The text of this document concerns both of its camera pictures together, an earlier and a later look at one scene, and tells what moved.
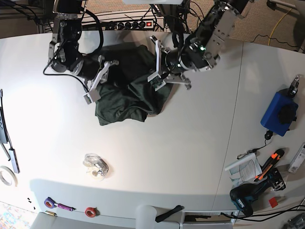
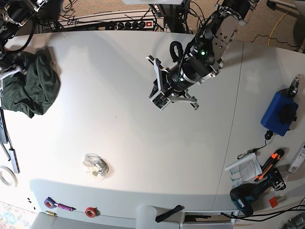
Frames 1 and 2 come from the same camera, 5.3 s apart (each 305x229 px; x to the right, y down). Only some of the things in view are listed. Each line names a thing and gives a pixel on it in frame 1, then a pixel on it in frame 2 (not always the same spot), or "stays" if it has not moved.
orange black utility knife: [270, 162] stays
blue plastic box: [280, 114] stays
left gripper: [96, 70] to [10, 65]
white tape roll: [12, 172] stays
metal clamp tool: [294, 87] stays
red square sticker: [273, 202] stays
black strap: [167, 213] stays
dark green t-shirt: [126, 93] to [34, 92]
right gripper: [168, 67] to [171, 85]
